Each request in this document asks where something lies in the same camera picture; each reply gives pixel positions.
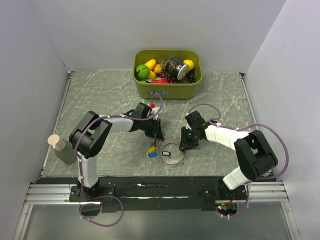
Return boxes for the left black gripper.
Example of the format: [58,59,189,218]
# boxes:
[140,117,165,141]

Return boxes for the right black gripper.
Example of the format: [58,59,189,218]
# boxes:
[179,126,200,151]

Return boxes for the large metal keyring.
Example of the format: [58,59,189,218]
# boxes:
[156,137,188,168]

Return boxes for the blue tag key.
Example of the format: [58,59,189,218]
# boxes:
[148,152,158,158]

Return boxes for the black tag key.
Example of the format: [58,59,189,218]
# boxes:
[161,151,171,157]

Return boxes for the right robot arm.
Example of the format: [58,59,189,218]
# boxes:
[179,110,278,200]

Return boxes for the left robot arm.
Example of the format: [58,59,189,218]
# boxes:
[68,102,164,201]

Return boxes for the yellow tag key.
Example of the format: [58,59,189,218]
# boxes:
[146,146,156,154]

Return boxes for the olive green plastic bin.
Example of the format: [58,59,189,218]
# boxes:
[133,49,203,100]

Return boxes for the red toy dragonfruit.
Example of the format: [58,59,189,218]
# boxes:
[151,77,170,84]

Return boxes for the small yellow toy lemon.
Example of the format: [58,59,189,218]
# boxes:
[147,70,156,79]

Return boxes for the green toy watermelon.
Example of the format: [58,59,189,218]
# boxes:
[135,64,150,80]

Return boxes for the orange toy fruit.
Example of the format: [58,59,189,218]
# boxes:
[153,64,163,74]

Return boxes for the dark toy grapes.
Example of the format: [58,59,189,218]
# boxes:
[186,71,197,84]

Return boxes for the black printed can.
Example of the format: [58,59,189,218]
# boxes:
[165,56,189,81]

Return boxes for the yellow toy mango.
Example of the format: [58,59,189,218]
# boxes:
[145,59,157,71]

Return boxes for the yellow toy lemon right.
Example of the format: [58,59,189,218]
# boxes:
[183,59,195,72]

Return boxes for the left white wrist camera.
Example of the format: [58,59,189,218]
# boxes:
[149,103,163,120]

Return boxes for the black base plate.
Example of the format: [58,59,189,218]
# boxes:
[37,176,248,215]

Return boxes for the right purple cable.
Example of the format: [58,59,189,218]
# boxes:
[187,103,290,219]

